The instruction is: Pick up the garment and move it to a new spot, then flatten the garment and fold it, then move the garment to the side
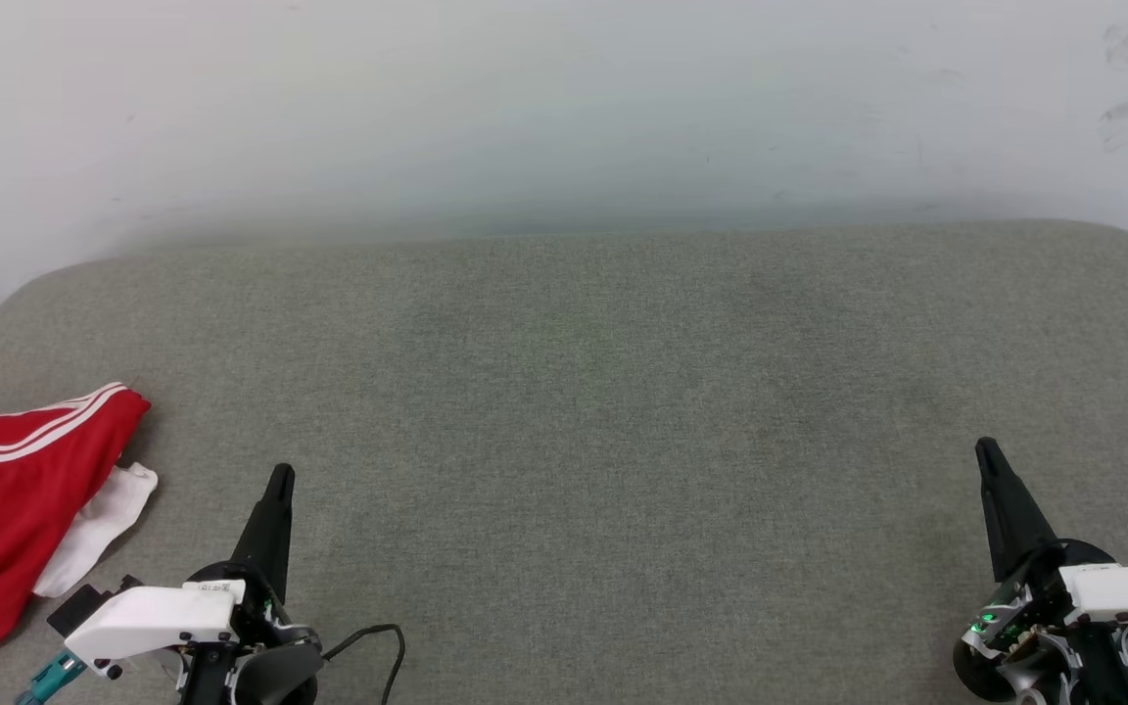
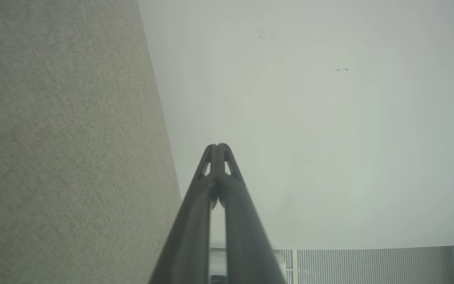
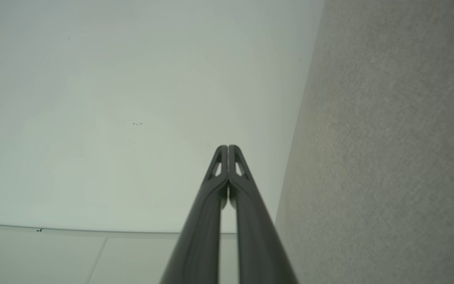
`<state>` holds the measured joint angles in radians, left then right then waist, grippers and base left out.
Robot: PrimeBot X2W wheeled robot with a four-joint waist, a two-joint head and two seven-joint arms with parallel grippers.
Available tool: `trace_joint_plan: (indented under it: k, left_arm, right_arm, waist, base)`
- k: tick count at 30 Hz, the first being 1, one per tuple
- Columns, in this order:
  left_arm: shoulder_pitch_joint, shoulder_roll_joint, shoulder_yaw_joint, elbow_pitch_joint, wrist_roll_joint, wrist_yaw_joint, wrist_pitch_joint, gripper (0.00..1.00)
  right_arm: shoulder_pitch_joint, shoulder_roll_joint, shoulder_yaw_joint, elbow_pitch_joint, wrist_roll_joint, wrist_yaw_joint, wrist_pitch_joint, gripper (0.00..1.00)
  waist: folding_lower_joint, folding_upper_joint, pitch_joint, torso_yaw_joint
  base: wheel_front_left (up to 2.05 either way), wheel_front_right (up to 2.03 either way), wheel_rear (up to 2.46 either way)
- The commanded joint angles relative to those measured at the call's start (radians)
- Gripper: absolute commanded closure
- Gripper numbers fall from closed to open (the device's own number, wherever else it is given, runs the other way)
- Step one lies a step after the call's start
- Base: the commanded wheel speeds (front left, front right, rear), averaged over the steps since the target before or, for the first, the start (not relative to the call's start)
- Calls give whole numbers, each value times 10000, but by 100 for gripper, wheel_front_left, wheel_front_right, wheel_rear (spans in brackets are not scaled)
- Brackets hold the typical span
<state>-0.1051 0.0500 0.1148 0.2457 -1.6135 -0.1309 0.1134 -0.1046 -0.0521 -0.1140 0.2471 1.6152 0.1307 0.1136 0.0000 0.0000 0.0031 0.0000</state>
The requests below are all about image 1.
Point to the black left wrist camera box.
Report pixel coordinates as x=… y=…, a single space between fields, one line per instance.
x=84 y=607

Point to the grey fabric sofa cushion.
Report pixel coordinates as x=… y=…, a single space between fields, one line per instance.
x=603 y=411

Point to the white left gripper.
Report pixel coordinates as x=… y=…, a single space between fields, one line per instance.
x=153 y=619

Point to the red and white basketball jersey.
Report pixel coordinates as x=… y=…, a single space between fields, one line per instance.
x=6 y=509

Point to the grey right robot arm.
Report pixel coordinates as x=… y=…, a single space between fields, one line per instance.
x=1098 y=671

